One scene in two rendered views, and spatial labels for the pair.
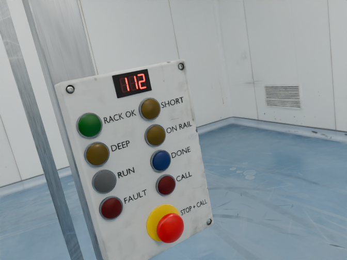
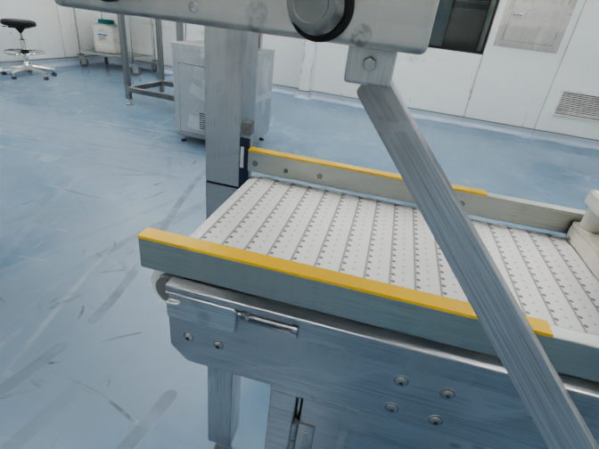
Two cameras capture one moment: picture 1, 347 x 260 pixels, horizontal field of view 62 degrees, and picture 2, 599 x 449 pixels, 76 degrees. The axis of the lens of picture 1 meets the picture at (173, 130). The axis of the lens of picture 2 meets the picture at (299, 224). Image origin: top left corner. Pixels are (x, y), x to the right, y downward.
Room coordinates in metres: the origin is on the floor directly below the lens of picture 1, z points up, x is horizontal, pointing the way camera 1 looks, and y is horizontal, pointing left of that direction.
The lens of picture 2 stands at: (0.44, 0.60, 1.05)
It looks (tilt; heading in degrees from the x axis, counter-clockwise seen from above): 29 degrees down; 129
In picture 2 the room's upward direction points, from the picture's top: 7 degrees clockwise
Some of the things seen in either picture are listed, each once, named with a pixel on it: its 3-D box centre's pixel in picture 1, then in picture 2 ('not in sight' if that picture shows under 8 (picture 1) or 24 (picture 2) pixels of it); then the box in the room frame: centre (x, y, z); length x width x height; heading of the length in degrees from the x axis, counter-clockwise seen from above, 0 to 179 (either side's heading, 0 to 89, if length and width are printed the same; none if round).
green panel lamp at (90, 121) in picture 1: (90, 125); not in sight; (0.33, 0.09, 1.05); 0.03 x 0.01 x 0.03; 118
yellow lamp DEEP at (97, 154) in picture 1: (97, 154); not in sight; (0.33, 0.09, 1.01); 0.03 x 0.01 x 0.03; 118
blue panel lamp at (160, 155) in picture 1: (161, 161); not in sight; (0.37, 0.02, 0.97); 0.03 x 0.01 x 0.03; 118
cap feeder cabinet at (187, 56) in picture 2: not in sight; (225, 95); (-2.21, 2.69, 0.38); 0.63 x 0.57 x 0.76; 24
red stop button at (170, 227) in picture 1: (165, 224); not in sight; (0.36, 0.04, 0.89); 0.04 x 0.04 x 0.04; 28
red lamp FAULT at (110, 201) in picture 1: (111, 208); not in sight; (0.33, 0.09, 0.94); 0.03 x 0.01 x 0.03; 118
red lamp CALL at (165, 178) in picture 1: (166, 185); not in sight; (0.37, 0.02, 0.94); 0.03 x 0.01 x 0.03; 118
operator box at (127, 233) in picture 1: (141, 161); not in sight; (0.39, 0.05, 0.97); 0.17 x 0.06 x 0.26; 118
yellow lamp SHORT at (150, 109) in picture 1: (150, 109); not in sight; (0.37, 0.02, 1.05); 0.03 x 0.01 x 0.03; 118
